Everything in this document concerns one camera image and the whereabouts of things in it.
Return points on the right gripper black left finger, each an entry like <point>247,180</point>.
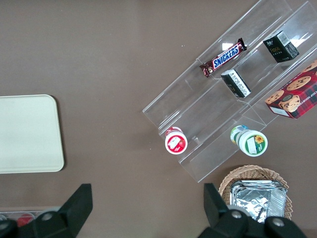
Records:
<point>71,210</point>

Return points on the red lid yogurt cup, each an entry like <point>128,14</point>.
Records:
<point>175,143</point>

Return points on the red cola bottle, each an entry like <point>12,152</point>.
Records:
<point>24,219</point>

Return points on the beige plastic serving tray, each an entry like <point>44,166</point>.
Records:
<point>27,134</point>

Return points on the aluminium foil tray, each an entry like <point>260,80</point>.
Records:
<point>260,184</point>
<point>252,205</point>

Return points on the green lid yogurt cup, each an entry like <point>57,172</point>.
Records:
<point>252,143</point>

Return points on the light tan wicker basket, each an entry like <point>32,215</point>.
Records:
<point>247,173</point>

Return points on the Snickers chocolate bar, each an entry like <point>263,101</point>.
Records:
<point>225,57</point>

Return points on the clear acrylic bottle rack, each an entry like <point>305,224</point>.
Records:
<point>10,213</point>

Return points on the red chocolate chip cookie box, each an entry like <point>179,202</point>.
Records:
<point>297,94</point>

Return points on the clear acrylic stepped display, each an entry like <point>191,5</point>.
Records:
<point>198,106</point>

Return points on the small black carton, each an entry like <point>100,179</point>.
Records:
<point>280,48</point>
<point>235,83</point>

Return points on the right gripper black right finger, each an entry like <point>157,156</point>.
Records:
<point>223,220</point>

